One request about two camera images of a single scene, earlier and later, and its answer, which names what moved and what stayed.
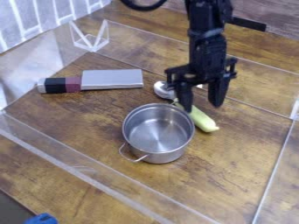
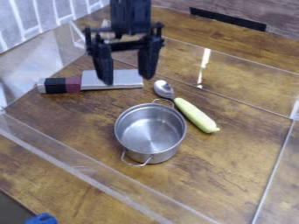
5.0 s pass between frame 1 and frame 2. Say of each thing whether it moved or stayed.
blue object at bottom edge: stayed
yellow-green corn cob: stayed
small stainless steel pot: moved
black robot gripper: moved
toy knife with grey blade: stayed
